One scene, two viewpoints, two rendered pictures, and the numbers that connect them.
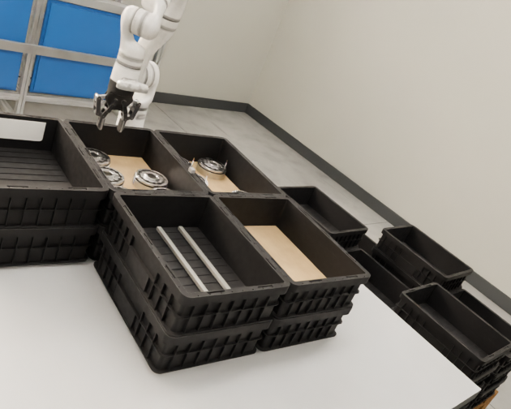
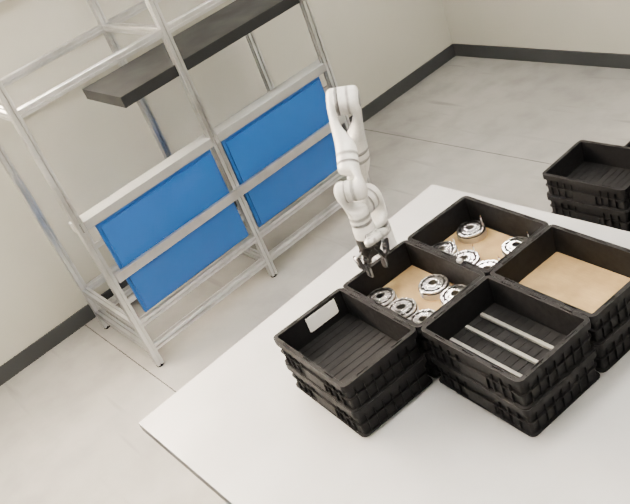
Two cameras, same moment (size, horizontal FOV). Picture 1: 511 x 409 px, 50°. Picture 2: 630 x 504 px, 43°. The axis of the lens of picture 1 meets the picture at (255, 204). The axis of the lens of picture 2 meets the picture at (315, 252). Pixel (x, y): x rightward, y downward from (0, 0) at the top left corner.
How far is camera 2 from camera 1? 1.13 m
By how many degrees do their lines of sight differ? 20
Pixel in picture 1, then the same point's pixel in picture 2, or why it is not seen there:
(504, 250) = not seen: outside the picture
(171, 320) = (520, 399)
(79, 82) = (291, 184)
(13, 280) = (398, 427)
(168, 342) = (527, 414)
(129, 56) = (359, 219)
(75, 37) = (262, 152)
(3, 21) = (203, 190)
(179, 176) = (453, 269)
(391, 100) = not seen: outside the picture
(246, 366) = (599, 391)
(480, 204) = not seen: outside the picture
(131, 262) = (466, 371)
